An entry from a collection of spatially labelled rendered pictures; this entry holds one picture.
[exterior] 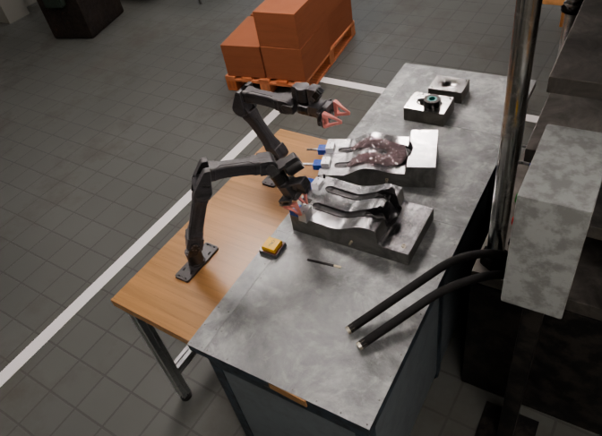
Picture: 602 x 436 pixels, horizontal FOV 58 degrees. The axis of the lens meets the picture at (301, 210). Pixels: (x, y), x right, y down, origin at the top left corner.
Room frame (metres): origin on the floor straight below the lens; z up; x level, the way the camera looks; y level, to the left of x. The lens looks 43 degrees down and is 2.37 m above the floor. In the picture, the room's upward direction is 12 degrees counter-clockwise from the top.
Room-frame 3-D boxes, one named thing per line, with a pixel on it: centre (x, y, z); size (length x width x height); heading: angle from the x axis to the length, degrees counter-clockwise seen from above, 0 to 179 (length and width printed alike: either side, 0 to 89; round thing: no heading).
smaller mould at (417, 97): (2.20, -0.71, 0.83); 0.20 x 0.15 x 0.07; 52
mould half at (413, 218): (1.55, -0.23, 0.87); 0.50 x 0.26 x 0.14; 52
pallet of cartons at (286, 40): (4.55, -0.22, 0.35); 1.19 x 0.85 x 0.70; 142
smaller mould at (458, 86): (2.34, -0.86, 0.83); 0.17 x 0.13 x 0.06; 52
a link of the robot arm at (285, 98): (1.98, 0.05, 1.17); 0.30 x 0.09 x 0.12; 50
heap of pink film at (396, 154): (1.88, -0.38, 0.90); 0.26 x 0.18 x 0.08; 69
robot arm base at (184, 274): (1.53, 0.45, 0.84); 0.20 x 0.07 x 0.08; 140
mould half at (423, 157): (1.88, -0.38, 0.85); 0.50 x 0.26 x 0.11; 69
